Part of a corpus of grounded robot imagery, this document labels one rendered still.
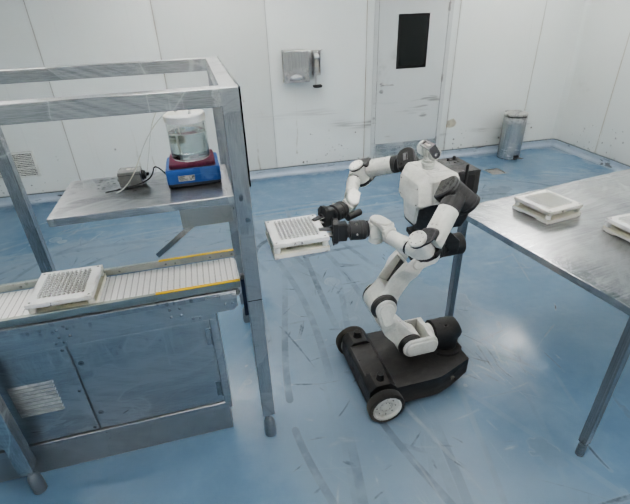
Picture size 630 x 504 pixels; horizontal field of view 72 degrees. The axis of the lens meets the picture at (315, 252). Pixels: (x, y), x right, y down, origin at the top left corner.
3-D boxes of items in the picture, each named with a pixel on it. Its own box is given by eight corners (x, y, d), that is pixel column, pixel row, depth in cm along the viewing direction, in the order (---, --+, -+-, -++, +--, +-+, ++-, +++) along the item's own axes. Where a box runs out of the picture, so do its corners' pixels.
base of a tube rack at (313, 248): (274, 259, 184) (274, 254, 183) (265, 234, 205) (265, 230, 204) (330, 250, 189) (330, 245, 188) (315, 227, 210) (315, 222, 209)
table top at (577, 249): (630, 172, 301) (632, 167, 300) (848, 240, 213) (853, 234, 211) (454, 213, 253) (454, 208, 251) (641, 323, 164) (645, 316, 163)
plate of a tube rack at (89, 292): (103, 267, 191) (102, 263, 190) (93, 299, 171) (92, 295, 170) (43, 276, 186) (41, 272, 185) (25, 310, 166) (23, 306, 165)
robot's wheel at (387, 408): (408, 393, 232) (381, 384, 222) (412, 400, 227) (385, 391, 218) (386, 419, 237) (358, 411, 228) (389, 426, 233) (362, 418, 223)
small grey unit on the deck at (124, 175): (151, 179, 175) (148, 164, 172) (150, 185, 169) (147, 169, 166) (120, 182, 172) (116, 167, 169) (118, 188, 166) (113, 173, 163)
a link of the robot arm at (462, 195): (452, 222, 184) (465, 196, 188) (467, 219, 176) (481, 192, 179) (433, 206, 181) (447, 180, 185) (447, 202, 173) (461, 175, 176)
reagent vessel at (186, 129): (210, 149, 177) (202, 101, 168) (212, 160, 165) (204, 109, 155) (171, 153, 174) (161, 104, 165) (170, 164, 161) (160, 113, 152)
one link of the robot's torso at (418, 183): (442, 209, 231) (450, 143, 213) (480, 237, 202) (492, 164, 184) (391, 217, 225) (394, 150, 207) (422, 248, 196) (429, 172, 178)
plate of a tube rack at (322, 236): (273, 249, 182) (273, 245, 181) (264, 225, 202) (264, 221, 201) (329, 240, 187) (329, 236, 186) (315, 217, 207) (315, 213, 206)
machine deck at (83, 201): (226, 172, 191) (224, 164, 189) (235, 205, 159) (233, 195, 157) (73, 190, 178) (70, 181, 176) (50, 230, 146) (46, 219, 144)
